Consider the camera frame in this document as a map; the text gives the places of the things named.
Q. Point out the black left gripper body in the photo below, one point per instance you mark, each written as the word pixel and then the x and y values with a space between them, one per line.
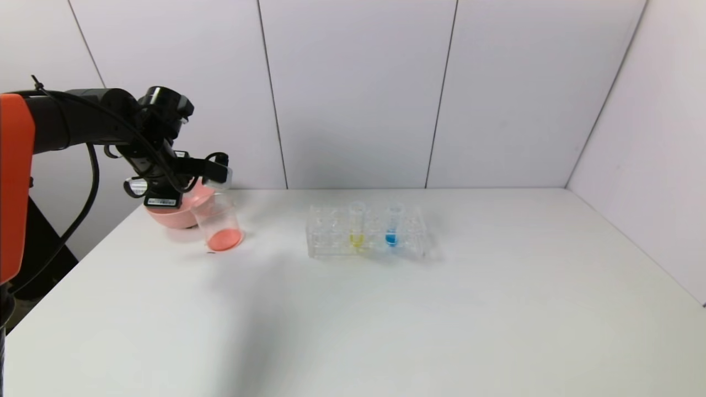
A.
pixel 163 199

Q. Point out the test tube with red pigment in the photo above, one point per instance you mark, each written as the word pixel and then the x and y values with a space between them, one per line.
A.
pixel 136 186

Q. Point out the black and orange left arm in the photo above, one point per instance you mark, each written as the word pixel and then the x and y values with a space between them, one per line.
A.
pixel 83 116

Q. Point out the clear glass beaker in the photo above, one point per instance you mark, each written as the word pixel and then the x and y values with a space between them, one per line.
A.
pixel 223 238

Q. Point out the test tube with yellow pigment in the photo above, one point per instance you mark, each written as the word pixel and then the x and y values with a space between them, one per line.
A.
pixel 357 238

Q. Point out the test tube with blue pigment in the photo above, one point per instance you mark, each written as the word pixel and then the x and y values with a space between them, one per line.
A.
pixel 391 237

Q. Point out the clear acrylic test tube rack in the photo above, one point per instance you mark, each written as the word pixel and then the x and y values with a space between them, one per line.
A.
pixel 411 242

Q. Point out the pink bowl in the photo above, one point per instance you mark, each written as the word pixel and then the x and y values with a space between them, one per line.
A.
pixel 176 218

